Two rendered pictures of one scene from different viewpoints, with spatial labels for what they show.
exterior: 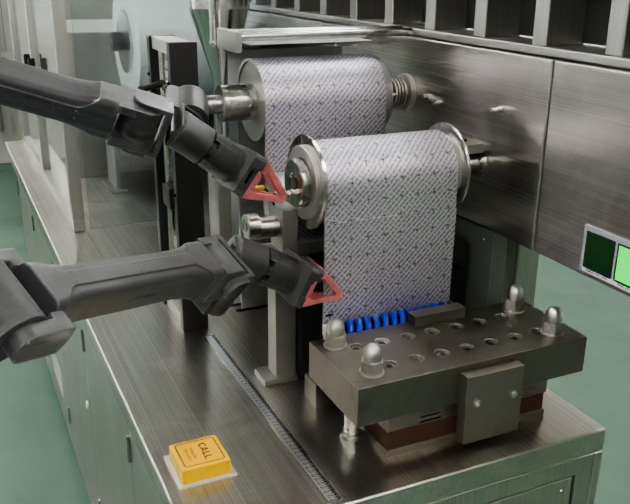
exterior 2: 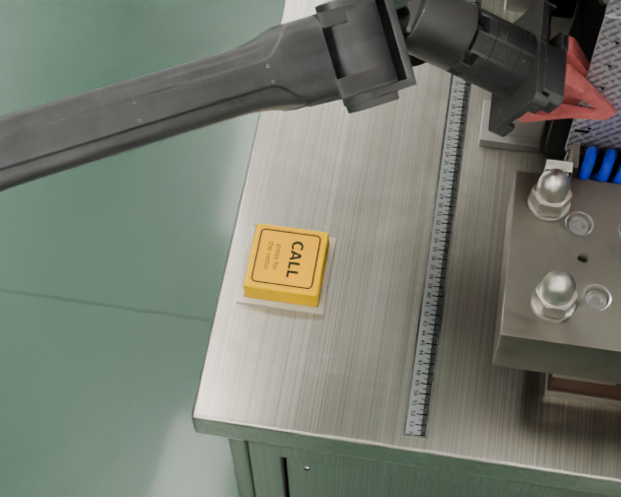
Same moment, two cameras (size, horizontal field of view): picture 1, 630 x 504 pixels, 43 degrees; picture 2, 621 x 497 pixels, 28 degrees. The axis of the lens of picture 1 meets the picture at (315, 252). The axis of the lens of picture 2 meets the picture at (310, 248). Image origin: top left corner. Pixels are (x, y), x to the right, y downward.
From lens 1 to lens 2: 0.65 m
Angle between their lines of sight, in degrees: 48
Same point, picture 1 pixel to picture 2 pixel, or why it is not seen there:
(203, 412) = (357, 159)
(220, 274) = (326, 97)
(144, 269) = (147, 116)
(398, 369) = (599, 319)
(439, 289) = not seen: outside the picture
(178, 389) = not seen: hidden behind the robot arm
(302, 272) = (525, 84)
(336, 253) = (617, 59)
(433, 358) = not seen: outside the picture
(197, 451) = (284, 256)
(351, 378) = (510, 302)
